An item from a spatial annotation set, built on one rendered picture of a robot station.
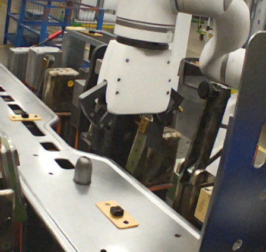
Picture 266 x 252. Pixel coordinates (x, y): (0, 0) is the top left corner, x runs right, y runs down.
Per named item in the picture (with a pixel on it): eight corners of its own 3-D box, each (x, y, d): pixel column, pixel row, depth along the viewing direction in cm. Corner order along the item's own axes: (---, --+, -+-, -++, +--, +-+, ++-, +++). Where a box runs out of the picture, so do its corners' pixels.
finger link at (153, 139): (168, 102, 72) (161, 143, 74) (151, 103, 70) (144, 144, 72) (180, 109, 69) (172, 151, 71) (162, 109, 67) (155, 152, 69)
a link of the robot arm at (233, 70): (211, 112, 146) (223, 40, 137) (263, 127, 139) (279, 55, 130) (200, 122, 135) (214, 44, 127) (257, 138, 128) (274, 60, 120)
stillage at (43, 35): (14, 60, 644) (21, -3, 615) (63, 60, 683) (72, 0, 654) (35, 80, 546) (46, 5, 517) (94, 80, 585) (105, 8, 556)
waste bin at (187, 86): (156, 129, 434) (168, 54, 412) (202, 128, 459) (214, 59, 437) (184, 150, 393) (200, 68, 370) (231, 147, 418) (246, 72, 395)
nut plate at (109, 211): (94, 204, 74) (94, 197, 74) (114, 201, 76) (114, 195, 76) (119, 229, 68) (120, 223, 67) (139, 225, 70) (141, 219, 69)
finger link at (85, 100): (129, 73, 65) (126, 111, 67) (79, 76, 61) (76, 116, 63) (133, 75, 64) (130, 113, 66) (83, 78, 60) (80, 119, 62)
